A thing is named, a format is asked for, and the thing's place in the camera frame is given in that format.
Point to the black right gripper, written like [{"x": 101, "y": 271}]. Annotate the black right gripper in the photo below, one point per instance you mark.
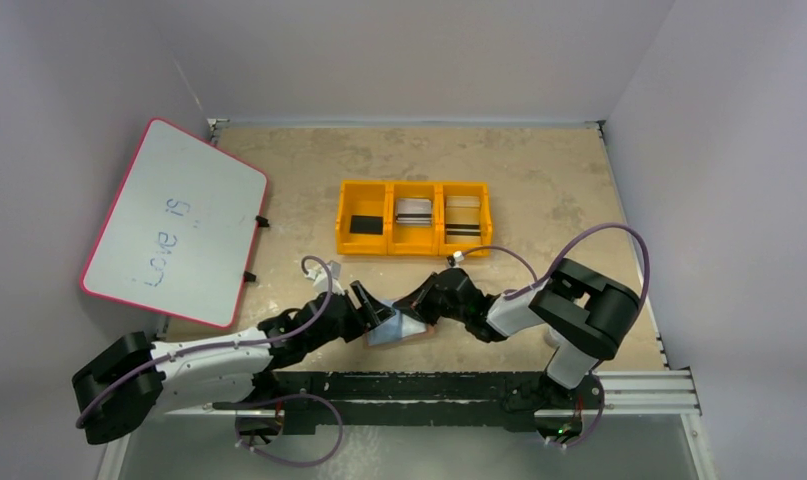
[{"x": 427, "y": 299}]

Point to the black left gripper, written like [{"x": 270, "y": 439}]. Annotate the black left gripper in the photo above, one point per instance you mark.
[{"x": 361, "y": 312}]

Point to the brown leather card holder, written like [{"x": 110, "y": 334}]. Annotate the brown leather card holder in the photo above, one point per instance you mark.
[{"x": 398, "y": 329}]

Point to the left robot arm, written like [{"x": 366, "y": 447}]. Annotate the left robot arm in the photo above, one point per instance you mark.
[{"x": 136, "y": 377}]

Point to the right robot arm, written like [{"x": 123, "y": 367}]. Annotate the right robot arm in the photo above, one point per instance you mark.
[{"x": 591, "y": 312}]

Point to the card stack black stripe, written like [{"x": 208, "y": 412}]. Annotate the card stack black stripe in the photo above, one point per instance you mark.
[{"x": 462, "y": 219}]

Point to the black card in bin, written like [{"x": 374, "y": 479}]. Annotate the black card in bin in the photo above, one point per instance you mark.
[{"x": 366, "y": 225}]

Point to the stack of white cards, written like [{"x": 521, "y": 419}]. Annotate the stack of white cards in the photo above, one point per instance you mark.
[{"x": 413, "y": 212}]

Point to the yellow middle bin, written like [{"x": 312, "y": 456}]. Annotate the yellow middle bin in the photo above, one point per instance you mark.
[{"x": 412, "y": 240}]

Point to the yellow bin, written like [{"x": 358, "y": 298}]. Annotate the yellow bin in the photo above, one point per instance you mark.
[
  {"x": 465, "y": 189},
  {"x": 412, "y": 240},
  {"x": 360, "y": 197}
]

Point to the yellow right bin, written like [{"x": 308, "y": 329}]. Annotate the yellow right bin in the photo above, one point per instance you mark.
[{"x": 465, "y": 189}]

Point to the small clear cup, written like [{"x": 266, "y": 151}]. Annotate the small clear cup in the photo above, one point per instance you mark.
[{"x": 552, "y": 338}]

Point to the yellow left bin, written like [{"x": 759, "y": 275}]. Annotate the yellow left bin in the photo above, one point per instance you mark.
[{"x": 360, "y": 197}]

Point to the pink framed whiteboard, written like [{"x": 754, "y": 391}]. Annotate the pink framed whiteboard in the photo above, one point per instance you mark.
[{"x": 178, "y": 236}]

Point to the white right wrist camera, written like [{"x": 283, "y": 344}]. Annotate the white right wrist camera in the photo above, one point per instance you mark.
[{"x": 454, "y": 259}]

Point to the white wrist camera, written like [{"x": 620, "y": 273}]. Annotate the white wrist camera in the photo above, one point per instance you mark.
[
  {"x": 326, "y": 279},
  {"x": 454, "y": 259}
]

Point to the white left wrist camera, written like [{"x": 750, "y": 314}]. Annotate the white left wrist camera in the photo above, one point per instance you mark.
[{"x": 326, "y": 279}]

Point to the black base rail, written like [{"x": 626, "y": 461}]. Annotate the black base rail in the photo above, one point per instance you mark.
[{"x": 322, "y": 412}]

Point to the aluminium frame rail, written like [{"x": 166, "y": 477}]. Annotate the aluminium frame rail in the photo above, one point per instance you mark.
[{"x": 648, "y": 397}]

